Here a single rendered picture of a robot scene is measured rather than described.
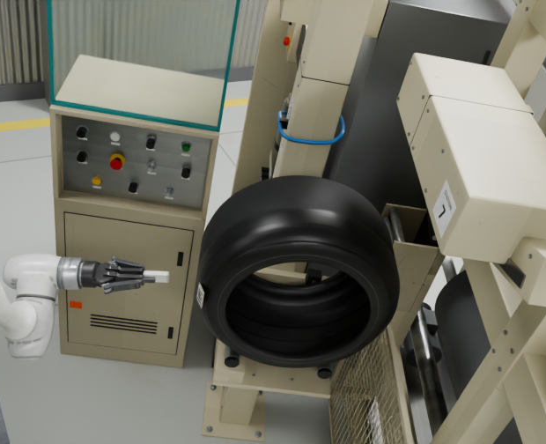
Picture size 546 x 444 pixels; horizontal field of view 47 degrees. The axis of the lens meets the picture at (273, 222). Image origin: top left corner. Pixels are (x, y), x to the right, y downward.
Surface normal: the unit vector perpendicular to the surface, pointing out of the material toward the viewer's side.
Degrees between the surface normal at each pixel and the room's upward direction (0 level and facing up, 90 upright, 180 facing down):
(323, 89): 90
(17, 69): 90
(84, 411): 0
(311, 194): 5
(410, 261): 90
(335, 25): 90
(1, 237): 0
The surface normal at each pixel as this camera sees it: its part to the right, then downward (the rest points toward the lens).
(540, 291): 0.05, 0.37
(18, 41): 0.47, 0.63
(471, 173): 0.18, -0.75
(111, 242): 0.00, 0.64
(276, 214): -0.22, -0.75
